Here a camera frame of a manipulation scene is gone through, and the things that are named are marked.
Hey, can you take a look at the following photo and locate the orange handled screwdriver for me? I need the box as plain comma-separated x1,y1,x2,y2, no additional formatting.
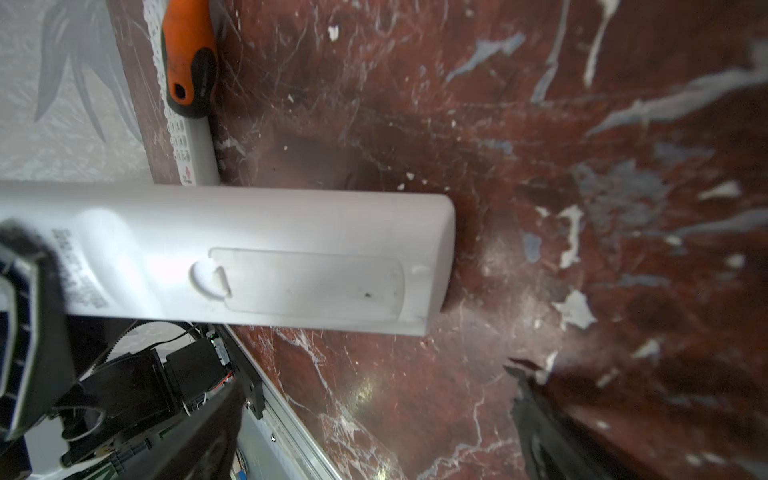
160,0,218,119

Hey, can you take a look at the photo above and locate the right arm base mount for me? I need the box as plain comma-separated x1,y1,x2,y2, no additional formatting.
52,321,265,475

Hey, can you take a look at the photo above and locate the white battery cover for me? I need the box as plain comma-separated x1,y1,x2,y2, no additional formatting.
210,249,405,322

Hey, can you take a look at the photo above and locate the aluminium front rail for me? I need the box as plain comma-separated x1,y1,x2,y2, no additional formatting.
217,326,342,479

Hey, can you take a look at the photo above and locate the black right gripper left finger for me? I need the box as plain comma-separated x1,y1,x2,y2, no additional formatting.
118,381,245,480

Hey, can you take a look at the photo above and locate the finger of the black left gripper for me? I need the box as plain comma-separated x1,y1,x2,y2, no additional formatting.
1,220,75,441

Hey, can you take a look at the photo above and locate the plain white remote control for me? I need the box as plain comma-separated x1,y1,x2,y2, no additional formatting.
1,181,456,336

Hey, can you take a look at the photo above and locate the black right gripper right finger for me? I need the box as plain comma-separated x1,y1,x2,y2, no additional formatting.
504,358,654,479

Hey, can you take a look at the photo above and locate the white remote with coloured buttons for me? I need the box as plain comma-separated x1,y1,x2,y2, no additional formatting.
143,0,221,186

